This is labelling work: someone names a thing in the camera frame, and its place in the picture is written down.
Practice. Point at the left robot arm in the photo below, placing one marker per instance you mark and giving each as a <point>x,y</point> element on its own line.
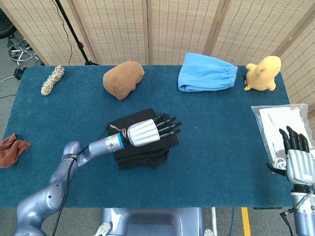
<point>44,204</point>

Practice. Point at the black stool with chrome base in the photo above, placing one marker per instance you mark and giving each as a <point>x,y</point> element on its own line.
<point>21,49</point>

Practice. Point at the clear bag with white garment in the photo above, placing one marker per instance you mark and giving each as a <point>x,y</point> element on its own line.
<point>270,123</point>

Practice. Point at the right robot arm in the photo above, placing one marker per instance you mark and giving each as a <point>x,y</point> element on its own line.
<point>304,221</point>

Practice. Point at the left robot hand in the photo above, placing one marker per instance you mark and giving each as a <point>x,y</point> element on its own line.
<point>144,132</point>

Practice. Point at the yellow plush toy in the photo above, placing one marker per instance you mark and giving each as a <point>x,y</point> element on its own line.
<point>263,73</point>

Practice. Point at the black power adapter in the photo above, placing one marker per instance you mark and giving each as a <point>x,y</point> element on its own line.
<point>18,73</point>

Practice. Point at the light blue folded garment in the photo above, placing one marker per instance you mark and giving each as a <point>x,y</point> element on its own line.
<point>204,73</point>

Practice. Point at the brown plush toy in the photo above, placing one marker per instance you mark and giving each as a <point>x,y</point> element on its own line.
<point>123,78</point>

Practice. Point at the white table leg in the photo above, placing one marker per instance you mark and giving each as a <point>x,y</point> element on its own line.
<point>213,221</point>

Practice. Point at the rust brown crumpled cloth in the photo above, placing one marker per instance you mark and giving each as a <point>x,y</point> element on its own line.
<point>12,150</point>

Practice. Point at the black tripod stand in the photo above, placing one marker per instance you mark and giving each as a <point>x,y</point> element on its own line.
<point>73,32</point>

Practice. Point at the dark blue table mat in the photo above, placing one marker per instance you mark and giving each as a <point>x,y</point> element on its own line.
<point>209,172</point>

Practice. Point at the black trousers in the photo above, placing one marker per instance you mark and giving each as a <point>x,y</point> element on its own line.
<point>147,157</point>

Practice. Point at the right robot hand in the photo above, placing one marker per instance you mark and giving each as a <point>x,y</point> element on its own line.
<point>300,167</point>

